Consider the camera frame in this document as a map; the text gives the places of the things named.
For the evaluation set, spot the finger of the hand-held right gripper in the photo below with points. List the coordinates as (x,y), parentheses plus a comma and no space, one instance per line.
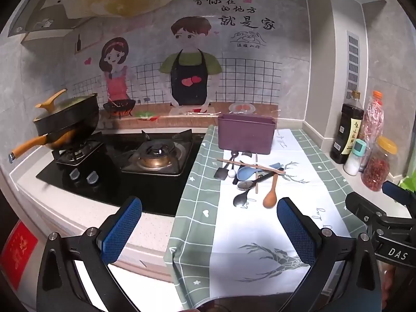
(364,206)
(395,191)

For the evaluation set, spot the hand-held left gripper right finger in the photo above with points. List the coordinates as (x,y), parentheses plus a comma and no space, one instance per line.
(295,234)

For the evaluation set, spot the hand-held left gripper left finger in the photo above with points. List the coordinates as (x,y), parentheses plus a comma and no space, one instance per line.
(123,230)

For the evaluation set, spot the metal spoon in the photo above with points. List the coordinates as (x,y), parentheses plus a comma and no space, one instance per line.
(247,185)

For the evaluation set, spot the light blue rice spoon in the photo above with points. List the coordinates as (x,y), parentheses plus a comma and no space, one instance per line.
(245,174)

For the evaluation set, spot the black spatula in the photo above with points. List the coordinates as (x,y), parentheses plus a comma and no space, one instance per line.
(221,174)

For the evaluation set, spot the purple utensil holder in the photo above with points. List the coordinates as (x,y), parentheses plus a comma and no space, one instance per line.
(247,133)

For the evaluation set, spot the green plastic bag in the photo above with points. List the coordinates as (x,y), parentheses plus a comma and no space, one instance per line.
(410,183)

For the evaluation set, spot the chili jar with yellow lid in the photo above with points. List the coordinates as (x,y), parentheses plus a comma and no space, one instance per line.
(377,169)

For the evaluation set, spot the green checked deer tablecloth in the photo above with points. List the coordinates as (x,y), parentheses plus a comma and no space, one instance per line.
(260,227)

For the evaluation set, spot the salt shaker with teal lid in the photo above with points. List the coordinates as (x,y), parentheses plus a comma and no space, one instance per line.
(354,165)

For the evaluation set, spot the wooden spoon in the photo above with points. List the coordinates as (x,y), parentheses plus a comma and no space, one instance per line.
(269,198)

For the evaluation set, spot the black glass gas stove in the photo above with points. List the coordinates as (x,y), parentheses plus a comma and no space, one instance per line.
(156,195)

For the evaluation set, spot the wooden chopstick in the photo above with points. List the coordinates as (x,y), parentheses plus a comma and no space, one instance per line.
(256,188)
(266,169)

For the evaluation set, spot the grey stove knob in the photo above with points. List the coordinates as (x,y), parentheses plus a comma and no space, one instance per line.
(92,177)
(75,174)

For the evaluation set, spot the black spoon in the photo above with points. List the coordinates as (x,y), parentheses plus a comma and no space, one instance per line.
(240,200)

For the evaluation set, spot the chili bottle with orange cap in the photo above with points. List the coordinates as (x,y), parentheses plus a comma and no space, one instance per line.
(373,117)

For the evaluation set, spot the dark soy sauce bottle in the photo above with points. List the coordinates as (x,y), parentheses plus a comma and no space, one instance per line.
(347,126)

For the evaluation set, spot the gas burner with grate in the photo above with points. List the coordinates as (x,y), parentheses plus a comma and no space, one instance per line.
(78,155)
(156,156)

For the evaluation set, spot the white spoon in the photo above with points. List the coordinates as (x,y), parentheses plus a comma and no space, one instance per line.
(231,173)

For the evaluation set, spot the red sticker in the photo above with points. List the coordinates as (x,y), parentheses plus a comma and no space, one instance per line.
(19,250)

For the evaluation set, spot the range hood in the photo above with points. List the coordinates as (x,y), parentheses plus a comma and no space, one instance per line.
(97,3)

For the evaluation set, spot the white wall vent grille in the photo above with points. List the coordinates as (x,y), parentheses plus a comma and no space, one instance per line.
(356,65)

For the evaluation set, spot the cartoon couple wall poster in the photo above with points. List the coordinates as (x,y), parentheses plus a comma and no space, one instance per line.
(146,55)

